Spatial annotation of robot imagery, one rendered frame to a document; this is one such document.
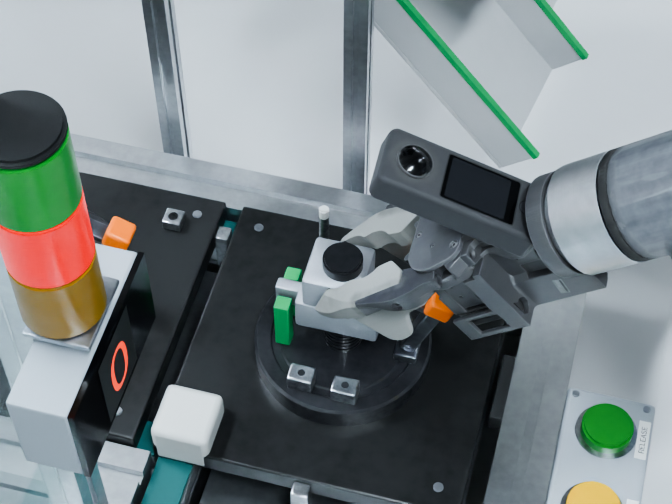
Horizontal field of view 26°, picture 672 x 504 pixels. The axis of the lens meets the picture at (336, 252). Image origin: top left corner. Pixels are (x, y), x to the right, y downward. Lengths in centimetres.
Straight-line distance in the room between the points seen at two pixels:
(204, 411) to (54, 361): 28
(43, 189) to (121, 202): 53
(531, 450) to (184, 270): 32
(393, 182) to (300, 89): 56
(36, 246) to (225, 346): 43
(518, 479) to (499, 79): 36
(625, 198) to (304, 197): 43
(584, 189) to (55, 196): 35
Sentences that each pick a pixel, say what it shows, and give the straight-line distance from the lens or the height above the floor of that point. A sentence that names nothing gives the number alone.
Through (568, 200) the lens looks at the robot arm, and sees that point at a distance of 93.
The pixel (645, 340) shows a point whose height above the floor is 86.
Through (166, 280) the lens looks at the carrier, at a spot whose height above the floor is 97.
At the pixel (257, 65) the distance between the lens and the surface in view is 151.
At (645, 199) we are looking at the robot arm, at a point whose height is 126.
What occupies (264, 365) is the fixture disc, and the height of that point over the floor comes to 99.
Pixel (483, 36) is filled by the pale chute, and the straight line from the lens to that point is 128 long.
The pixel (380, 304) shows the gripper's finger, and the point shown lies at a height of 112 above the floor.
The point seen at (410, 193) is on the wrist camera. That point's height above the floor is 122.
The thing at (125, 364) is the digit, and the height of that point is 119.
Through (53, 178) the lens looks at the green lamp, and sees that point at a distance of 73.
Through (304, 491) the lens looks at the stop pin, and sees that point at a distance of 111.
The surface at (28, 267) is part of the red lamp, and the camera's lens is 79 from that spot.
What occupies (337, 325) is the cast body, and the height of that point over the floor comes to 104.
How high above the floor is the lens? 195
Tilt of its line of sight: 54 degrees down
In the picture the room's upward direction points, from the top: straight up
